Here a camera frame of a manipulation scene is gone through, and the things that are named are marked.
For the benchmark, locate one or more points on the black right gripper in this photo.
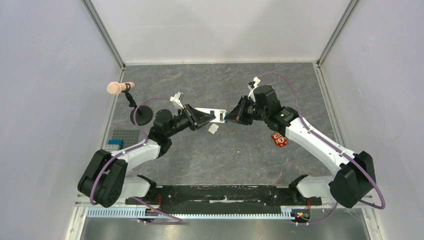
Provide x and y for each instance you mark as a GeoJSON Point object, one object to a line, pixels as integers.
{"type": "Point", "coordinates": [245, 109]}

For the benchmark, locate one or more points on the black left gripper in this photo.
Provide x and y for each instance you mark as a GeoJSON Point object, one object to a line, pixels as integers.
{"type": "Point", "coordinates": [195, 118]}

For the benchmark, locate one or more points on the white battery cover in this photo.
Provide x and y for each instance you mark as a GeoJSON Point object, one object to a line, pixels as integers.
{"type": "Point", "coordinates": [213, 128]}

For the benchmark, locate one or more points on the white remote control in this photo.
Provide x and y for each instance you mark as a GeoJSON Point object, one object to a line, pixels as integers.
{"type": "Point", "coordinates": [219, 114]}

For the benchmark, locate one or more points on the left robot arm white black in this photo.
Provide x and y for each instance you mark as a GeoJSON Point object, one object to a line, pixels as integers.
{"type": "Point", "coordinates": [104, 180]}

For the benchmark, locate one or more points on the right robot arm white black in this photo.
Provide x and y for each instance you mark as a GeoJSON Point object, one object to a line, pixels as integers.
{"type": "Point", "coordinates": [352, 174]}

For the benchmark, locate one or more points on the red owl number block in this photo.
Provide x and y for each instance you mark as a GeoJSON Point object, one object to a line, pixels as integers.
{"type": "Point", "coordinates": [279, 139]}

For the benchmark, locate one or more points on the grey lego baseplate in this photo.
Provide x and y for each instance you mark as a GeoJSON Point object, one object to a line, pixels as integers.
{"type": "Point", "coordinates": [129, 137]}

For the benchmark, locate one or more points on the blue lego brick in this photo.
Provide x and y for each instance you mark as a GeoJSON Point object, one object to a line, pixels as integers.
{"type": "Point", "coordinates": [114, 145]}

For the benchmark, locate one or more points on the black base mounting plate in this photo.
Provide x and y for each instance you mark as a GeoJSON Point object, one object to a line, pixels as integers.
{"type": "Point", "coordinates": [226, 199]}

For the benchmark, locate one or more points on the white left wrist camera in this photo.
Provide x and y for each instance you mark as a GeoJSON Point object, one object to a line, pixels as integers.
{"type": "Point", "coordinates": [177, 100]}

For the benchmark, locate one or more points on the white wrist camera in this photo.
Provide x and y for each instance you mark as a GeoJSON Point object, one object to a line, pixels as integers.
{"type": "Point", "coordinates": [177, 100]}
{"type": "Point", "coordinates": [252, 85]}

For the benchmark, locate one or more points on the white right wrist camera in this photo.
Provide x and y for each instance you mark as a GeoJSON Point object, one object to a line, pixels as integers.
{"type": "Point", "coordinates": [252, 85]}

